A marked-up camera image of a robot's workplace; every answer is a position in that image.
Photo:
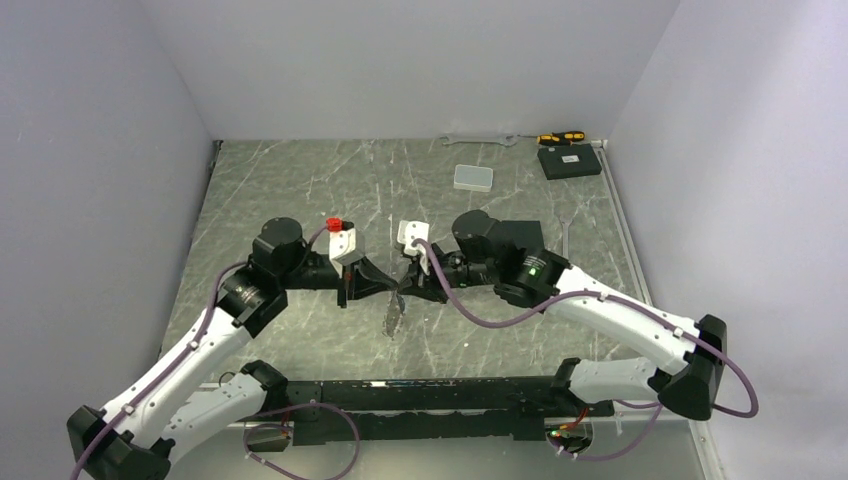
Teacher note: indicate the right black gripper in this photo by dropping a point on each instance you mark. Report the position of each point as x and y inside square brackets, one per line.
[419, 283]

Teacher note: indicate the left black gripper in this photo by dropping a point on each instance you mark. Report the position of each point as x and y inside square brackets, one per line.
[368, 280]

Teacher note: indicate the metal keyring disc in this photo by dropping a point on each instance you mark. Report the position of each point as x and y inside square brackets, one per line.
[394, 314]

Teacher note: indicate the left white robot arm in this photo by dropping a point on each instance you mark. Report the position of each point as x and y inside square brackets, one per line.
[144, 431]

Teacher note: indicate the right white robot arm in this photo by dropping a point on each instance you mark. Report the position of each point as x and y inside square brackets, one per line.
[679, 361]

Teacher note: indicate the white plastic box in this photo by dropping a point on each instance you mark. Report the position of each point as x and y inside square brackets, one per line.
[473, 178]

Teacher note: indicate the black flat phone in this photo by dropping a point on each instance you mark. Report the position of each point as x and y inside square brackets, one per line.
[525, 234]

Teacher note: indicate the silver open-end wrench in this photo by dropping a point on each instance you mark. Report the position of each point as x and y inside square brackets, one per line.
[502, 140]

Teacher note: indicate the black rectangular box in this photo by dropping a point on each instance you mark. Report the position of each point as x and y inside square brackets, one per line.
[573, 161]

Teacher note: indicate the yellow black screwdriver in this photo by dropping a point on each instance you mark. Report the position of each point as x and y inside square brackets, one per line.
[561, 138]

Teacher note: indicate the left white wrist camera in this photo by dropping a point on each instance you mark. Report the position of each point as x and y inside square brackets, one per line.
[345, 246]

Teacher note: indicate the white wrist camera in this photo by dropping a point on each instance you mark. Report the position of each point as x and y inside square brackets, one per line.
[345, 246]
[409, 235]

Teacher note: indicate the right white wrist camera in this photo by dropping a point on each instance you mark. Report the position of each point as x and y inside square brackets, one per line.
[409, 235]

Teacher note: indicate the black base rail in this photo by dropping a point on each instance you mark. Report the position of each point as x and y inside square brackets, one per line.
[521, 408]

